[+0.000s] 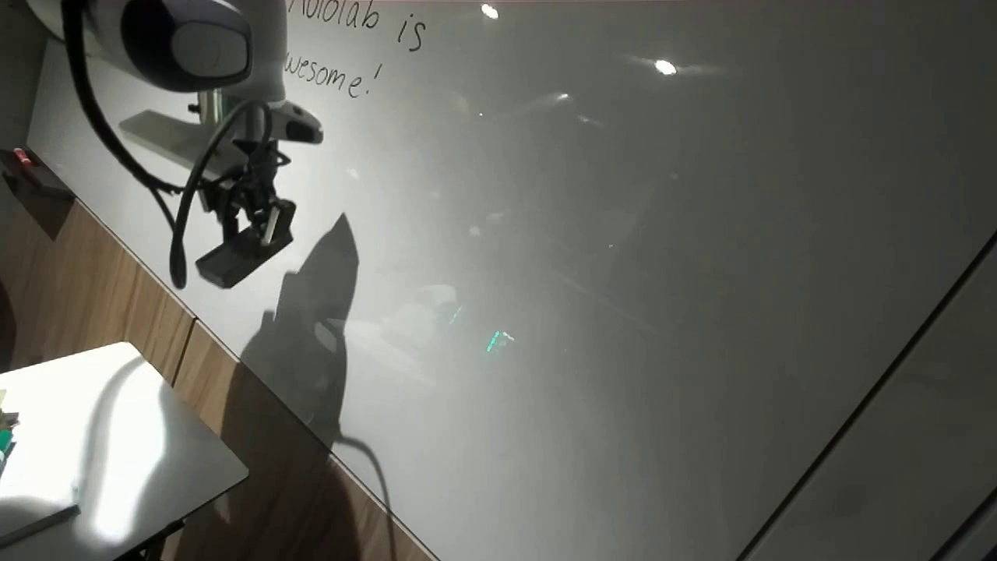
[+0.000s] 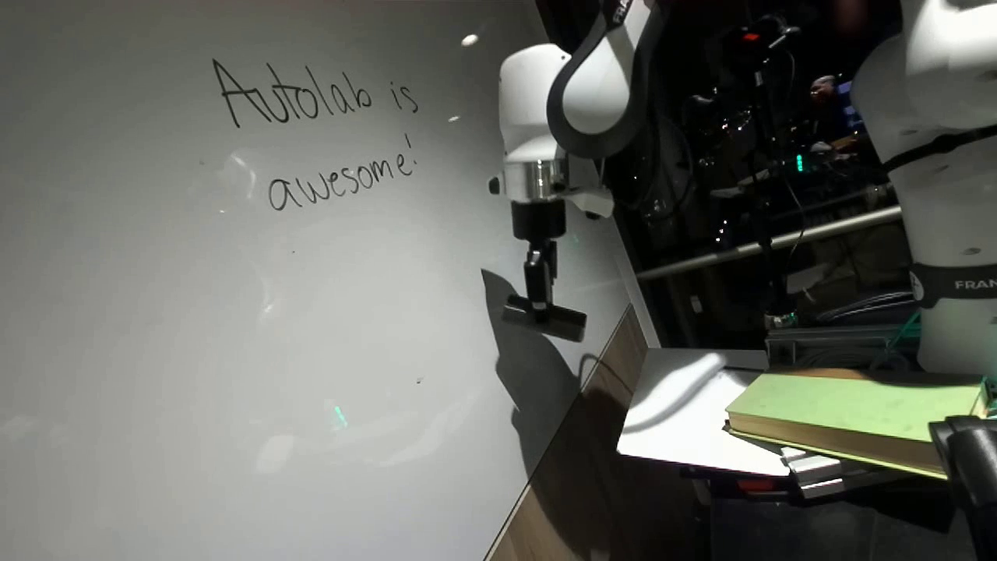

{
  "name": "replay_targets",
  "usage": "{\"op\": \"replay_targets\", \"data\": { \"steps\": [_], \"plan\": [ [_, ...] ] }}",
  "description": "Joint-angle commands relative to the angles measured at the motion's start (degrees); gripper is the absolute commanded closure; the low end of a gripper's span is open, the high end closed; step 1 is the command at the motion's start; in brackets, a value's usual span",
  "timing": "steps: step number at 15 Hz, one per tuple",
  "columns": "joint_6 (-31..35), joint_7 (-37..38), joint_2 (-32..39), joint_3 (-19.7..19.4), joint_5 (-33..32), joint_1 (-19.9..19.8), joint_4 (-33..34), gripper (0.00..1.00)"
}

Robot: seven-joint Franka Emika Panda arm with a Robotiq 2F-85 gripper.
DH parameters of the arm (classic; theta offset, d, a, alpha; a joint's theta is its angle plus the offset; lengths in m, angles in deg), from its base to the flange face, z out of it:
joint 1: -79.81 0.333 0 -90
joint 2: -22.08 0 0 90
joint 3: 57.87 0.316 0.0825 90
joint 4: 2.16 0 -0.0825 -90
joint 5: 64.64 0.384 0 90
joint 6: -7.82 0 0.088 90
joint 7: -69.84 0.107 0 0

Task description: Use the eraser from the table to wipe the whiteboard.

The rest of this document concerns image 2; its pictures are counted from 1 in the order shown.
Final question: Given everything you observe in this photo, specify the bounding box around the black whiteboard eraser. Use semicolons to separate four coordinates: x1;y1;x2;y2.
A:
502;292;588;346

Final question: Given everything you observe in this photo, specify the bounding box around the grey flat book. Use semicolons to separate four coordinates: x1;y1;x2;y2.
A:
777;444;872;504

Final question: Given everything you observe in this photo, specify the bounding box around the silver metal rail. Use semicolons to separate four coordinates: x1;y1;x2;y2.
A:
632;201;904;282

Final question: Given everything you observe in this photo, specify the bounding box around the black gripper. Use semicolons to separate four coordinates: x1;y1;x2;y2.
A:
507;196;570;313

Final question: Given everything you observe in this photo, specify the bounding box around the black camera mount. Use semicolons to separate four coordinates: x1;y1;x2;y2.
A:
927;411;997;561

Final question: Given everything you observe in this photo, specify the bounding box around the green hardcover book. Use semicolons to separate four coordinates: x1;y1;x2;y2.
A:
724;372;991;482

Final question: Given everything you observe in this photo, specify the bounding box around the person in dark clothes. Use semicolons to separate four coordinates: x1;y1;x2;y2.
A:
808;0;888;158

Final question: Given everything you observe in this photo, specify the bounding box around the black tripod with camera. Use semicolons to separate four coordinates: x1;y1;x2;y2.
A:
712;9;809;313

